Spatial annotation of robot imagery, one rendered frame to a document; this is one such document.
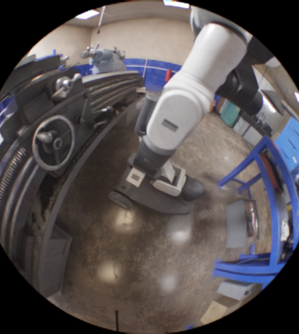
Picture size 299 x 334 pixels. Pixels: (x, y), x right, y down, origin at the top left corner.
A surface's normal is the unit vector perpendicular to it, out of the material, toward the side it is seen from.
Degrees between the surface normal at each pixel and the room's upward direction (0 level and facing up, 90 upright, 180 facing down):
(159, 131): 90
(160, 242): 0
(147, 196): 0
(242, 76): 90
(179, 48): 90
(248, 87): 90
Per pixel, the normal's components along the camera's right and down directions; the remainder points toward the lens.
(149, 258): 0.14, -0.57
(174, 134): -0.39, 0.72
